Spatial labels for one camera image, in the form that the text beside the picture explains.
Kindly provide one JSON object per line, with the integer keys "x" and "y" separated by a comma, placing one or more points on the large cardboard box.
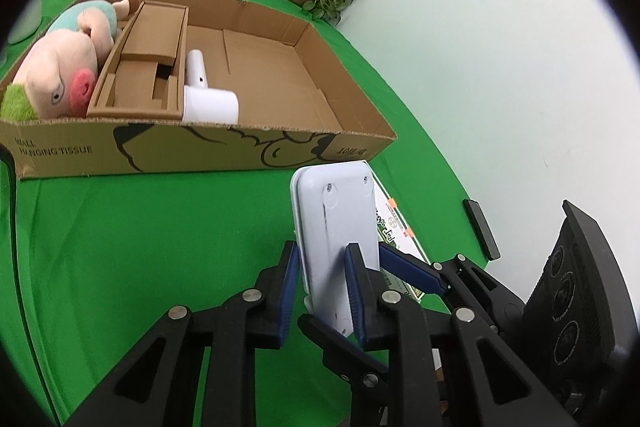
{"x": 260, "y": 72}

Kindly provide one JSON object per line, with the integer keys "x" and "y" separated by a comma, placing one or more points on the brown cardboard insert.
{"x": 150, "y": 32}

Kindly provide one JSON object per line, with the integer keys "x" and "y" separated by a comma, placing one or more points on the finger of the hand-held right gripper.
{"x": 335, "y": 344}
{"x": 410, "y": 268}

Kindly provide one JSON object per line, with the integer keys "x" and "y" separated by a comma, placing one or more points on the black rectangular block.
{"x": 481, "y": 228}

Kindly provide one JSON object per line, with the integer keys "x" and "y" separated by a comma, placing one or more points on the green and white box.
{"x": 390, "y": 219}

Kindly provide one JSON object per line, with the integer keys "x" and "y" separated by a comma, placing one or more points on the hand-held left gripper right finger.
{"x": 356, "y": 297}

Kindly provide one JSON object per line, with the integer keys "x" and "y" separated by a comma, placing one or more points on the pink pig plush toy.
{"x": 55, "y": 67}

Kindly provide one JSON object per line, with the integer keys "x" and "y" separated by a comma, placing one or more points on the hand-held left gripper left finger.
{"x": 288, "y": 292}

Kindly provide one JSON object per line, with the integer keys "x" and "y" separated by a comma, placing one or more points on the white hair dryer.
{"x": 210, "y": 104}

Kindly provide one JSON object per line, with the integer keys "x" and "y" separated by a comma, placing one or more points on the white router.
{"x": 330, "y": 217}

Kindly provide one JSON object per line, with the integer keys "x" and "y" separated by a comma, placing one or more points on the green table cloth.
{"x": 150, "y": 232}

